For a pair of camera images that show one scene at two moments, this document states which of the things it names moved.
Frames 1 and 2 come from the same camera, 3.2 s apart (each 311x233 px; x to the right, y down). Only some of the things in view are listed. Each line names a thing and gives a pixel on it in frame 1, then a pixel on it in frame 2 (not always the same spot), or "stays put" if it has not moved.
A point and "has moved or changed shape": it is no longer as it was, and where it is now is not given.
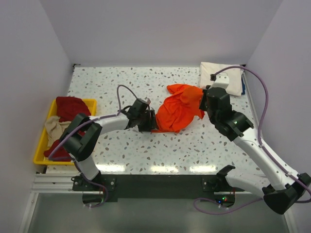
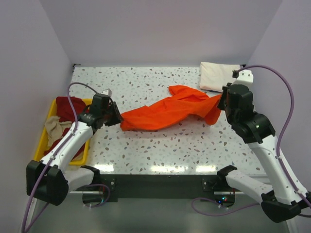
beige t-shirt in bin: (54, 128) stays put
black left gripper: (151, 124) -> (117, 117)
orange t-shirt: (179, 110) has moved or changed shape
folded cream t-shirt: (234, 74) stays put
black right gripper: (202, 107) -> (223, 94)
